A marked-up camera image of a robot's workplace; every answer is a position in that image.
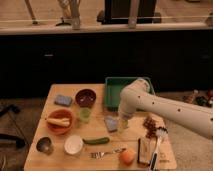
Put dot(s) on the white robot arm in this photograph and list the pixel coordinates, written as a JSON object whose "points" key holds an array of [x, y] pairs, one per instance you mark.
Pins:
{"points": [[137, 96]]}

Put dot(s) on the blue sponge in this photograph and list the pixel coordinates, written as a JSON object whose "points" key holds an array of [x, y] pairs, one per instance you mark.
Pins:
{"points": [[63, 100]]}

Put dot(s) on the dark maroon bowl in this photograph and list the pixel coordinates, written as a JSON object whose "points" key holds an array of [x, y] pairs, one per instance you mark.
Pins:
{"points": [[85, 98]]}

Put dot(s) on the small metal cup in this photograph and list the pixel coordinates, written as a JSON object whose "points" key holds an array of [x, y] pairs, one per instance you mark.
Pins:
{"points": [[44, 145]]}

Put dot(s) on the orange fruit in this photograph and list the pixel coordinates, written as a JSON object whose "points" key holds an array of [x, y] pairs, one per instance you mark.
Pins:
{"points": [[127, 156]]}

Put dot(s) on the green cucumber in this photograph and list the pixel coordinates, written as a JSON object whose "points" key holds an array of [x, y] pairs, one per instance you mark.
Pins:
{"points": [[97, 141]]}

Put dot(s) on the brown crumbly food pile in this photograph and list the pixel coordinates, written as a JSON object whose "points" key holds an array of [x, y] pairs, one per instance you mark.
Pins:
{"points": [[150, 124]]}

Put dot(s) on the green plastic tray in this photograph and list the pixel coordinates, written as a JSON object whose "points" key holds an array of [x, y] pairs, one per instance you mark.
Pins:
{"points": [[113, 87]]}

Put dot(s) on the grey-blue towel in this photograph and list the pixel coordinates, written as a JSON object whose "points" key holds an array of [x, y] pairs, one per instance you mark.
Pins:
{"points": [[111, 123]]}

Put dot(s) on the orange bowl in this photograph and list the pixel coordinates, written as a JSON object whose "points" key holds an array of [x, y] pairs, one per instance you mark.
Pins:
{"points": [[60, 113]]}

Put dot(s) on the black framed card holder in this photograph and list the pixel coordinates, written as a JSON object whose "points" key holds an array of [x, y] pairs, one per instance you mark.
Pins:
{"points": [[145, 150]]}

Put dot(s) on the black office chair base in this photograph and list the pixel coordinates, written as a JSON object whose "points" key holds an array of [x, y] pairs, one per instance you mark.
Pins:
{"points": [[19, 141]]}

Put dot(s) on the pale translucent gripper body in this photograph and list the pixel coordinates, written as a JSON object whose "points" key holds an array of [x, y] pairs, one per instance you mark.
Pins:
{"points": [[122, 123]]}

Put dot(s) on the yellow corn cob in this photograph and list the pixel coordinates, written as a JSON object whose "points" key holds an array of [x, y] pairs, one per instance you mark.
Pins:
{"points": [[63, 122]]}

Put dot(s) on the silver fork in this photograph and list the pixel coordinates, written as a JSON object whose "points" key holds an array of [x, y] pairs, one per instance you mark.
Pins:
{"points": [[97, 155]]}

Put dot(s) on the wooden table board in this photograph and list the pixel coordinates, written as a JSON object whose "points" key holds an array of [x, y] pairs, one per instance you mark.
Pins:
{"points": [[59, 160]]}

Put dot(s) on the small green cup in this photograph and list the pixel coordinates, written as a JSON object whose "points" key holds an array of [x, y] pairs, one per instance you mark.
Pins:
{"points": [[84, 114]]}

